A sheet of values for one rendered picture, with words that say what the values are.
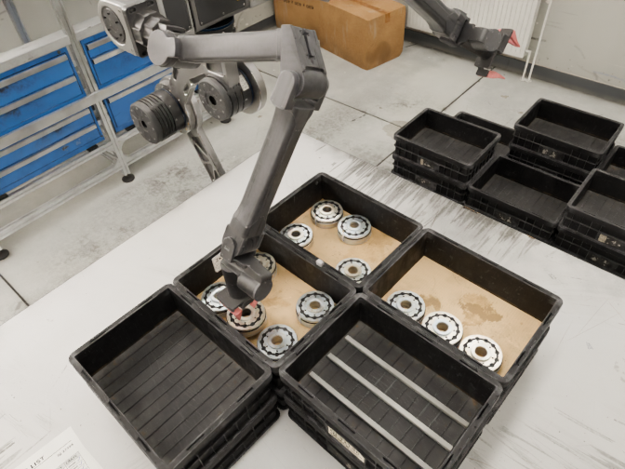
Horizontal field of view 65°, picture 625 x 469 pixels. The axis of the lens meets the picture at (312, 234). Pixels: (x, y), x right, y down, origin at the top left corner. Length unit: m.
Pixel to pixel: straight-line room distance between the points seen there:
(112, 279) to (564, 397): 1.38
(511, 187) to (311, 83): 1.70
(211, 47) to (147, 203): 2.09
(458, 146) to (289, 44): 1.67
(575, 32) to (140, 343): 3.50
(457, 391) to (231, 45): 0.91
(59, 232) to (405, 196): 2.05
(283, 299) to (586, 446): 0.83
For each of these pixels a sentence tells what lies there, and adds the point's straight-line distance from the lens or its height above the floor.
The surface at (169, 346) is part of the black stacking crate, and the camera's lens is 1.37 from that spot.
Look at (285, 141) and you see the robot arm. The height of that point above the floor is 1.37.
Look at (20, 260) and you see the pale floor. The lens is 3.12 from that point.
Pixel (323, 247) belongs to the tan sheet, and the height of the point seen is 0.83.
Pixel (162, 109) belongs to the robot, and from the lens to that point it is 2.04.
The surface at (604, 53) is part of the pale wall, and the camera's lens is 4.07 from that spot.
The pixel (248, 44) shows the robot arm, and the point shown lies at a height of 1.51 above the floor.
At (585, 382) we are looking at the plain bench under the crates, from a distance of 1.52.
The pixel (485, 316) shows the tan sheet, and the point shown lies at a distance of 1.39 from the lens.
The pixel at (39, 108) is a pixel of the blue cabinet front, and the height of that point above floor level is 0.65.
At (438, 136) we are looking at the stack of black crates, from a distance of 2.57.
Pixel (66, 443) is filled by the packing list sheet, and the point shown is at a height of 0.70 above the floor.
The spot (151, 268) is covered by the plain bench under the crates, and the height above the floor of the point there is 0.70.
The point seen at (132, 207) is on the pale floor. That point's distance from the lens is 3.13.
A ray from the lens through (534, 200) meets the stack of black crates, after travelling 2.47.
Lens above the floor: 1.93
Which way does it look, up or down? 46 degrees down
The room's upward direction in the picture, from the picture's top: 4 degrees counter-clockwise
